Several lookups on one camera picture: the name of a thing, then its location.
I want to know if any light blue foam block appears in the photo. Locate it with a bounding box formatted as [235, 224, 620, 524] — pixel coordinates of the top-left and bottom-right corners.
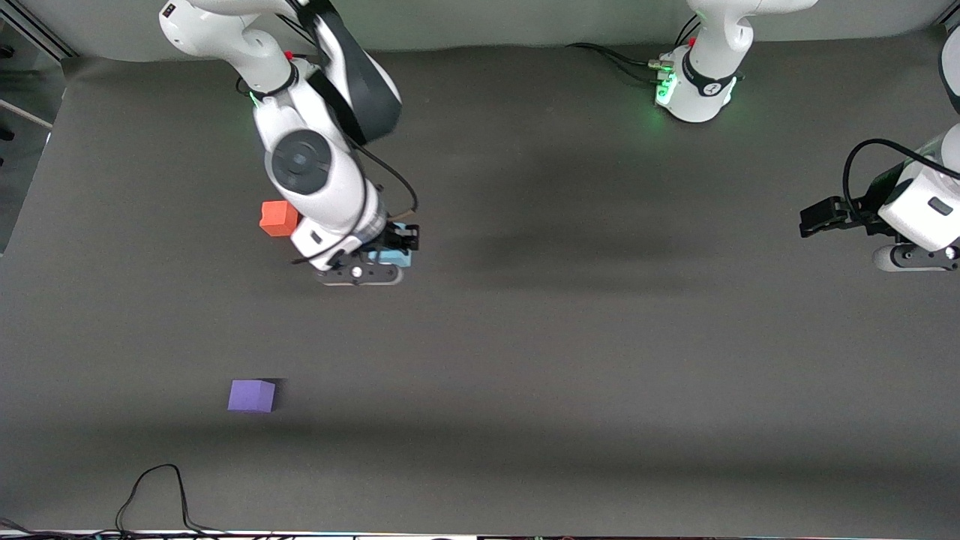
[367, 221, 414, 270]

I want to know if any orange foam block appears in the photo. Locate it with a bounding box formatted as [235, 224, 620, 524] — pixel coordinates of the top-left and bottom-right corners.
[259, 200, 301, 238]

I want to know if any purple foam block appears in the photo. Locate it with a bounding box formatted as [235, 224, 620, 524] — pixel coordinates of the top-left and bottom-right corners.
[227, 379, 276, 413]

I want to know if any dark grey table mat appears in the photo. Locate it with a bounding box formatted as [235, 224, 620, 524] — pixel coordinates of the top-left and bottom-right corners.
[0, 30, 960, 538]

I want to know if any black left arm base cable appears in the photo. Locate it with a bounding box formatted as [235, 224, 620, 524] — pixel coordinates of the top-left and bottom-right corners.
[565, 42, 676, 85]

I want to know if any thin black looped cable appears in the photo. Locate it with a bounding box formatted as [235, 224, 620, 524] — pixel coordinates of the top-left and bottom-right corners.
[115, 463, 226, 538]

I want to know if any aluminium frame rail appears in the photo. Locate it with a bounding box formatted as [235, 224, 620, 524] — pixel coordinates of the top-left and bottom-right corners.
[0, 2, 79, 62]

